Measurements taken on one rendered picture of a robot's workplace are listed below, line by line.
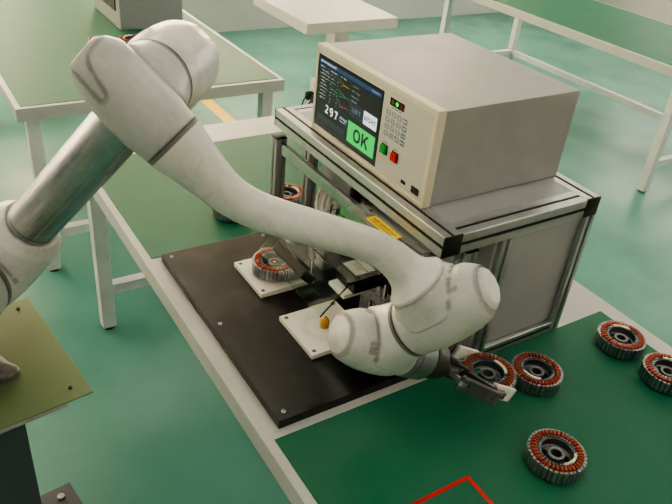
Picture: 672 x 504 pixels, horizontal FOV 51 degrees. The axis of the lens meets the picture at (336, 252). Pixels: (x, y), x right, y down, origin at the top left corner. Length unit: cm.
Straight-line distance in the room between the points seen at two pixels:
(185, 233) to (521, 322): 92
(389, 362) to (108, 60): 62
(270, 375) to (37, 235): 54
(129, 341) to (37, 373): 124
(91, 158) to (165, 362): 145
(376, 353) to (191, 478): 126
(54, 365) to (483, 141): 98
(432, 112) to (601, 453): 74
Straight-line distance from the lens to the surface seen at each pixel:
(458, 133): 137
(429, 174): 137
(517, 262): 154
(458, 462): 140
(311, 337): 155
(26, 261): 151
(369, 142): 151
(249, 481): 228
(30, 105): 283
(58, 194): 139
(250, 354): 152
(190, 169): 106
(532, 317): 171
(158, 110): 105
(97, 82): 107
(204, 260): 180
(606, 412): 161
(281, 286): 170
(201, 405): 250
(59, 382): 152
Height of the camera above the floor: 177
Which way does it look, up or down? 33 degrees down
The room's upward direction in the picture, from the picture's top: 6 degrees clockwise
